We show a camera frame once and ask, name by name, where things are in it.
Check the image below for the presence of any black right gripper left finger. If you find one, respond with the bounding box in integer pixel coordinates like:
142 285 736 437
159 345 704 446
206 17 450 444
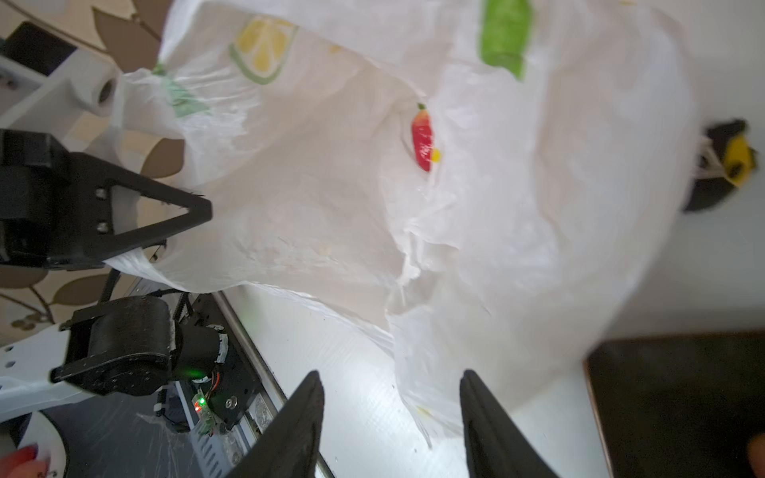
228 370 325 478

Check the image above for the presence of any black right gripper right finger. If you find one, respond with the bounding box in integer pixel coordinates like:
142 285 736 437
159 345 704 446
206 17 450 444
459 370 557 478

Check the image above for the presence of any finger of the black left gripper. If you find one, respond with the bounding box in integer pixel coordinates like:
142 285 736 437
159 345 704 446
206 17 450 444
65 153 212 266

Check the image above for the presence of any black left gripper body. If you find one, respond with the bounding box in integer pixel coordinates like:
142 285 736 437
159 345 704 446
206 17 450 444
1 129 73 269

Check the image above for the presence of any white printed plastic bag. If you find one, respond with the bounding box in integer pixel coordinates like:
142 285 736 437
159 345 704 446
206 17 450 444
112 1 700 438

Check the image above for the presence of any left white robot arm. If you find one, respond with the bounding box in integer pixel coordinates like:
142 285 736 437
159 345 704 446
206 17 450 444
1 22 229 420

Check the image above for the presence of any white plate with fruits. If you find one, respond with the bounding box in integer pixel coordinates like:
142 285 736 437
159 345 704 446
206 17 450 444
1 412 69 478

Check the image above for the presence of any red fake pear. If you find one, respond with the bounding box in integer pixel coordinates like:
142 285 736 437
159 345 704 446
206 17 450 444
746 433 765 478

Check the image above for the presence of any fake strawberry upright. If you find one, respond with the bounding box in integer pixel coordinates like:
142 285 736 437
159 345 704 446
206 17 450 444
410 104 441 172

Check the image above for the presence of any black tray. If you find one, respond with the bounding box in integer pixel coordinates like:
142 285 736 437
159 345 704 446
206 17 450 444
585 331 764 477

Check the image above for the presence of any black yellow tape measure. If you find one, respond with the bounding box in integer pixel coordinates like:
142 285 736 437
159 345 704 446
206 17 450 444
683 119 759 214

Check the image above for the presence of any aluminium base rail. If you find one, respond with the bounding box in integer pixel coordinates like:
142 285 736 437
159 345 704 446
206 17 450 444
154 289 336 478

